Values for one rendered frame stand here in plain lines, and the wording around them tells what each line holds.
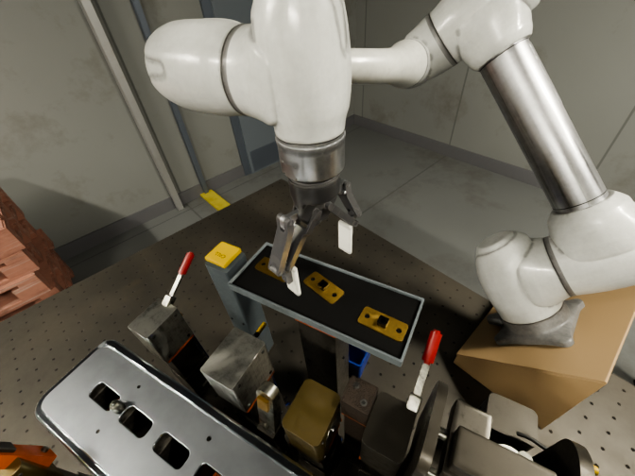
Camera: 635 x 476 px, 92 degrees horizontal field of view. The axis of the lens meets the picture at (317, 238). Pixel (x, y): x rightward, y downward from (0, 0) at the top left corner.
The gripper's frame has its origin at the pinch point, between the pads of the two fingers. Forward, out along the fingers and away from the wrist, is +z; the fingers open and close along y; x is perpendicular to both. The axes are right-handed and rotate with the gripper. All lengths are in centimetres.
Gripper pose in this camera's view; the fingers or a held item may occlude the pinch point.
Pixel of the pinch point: (320, 265)
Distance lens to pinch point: 57.1
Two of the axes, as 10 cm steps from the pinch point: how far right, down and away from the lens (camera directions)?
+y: -7.1, 5.1, -4.9
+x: 7.0, 4.5, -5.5
